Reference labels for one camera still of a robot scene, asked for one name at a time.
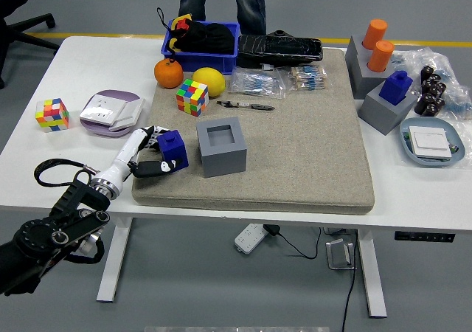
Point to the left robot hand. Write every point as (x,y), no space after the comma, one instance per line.
(123,155)

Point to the blue block seal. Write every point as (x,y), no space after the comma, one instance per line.
(175,147)
(394,88)

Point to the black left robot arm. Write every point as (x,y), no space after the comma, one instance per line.
(48,232)

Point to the grey cube seal holder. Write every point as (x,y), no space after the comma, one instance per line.
(370,85)
(221,162)
(355,46)
(383,118)

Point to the orange cylinder seal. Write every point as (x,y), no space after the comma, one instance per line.
(381,55)
(374,31)

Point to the purple tray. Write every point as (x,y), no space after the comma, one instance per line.
(118,95)

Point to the pastel multicoloured puzzle cube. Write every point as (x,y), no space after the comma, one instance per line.
(52,115)

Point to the bright multicoloured puzzle cube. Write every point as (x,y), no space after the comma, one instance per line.
(192,97)

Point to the orange fruit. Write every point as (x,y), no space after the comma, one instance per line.
(168,73)

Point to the white table leg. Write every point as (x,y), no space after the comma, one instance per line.
(372,273)
(114,262)

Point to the yellow lemon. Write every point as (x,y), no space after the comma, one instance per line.
(209,81)

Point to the blue plastic bin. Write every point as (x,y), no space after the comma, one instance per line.
(206,62)

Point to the black silver pen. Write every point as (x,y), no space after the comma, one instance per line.
(245,105)

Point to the black cloth pouch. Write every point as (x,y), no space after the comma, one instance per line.
(210,38)

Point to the large clear resistor bag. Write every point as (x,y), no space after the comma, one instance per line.
(256,83)

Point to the white power strip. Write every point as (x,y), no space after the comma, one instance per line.
(250,238)

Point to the grey-brown mat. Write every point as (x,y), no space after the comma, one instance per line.
(295,155)

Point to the black keyboard in plastic wrap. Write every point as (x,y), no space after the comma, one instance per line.
(280,51)

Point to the black office chair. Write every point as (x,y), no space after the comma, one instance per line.
(14,0)

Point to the person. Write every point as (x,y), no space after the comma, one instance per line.
(250,3)

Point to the small clear resistor bag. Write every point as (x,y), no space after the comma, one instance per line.
(308,78)

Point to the silver metal stand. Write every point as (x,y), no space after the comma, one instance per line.
(339,254)

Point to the small electronic component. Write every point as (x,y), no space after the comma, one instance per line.
(454,148)
(406,137)

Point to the black cylinder capacitor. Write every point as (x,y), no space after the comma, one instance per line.
(427,110)
(427,99)
(438,104)
(440,89)
(432,83)
(427,73)

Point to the black table control panel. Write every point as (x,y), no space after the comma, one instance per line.
(424,237)

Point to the light blue tray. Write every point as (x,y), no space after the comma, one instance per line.
(457,136)

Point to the clear plastic bag pile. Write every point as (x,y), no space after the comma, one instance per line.
(455,77)

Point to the white wall socket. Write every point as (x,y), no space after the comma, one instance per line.
(101,108)

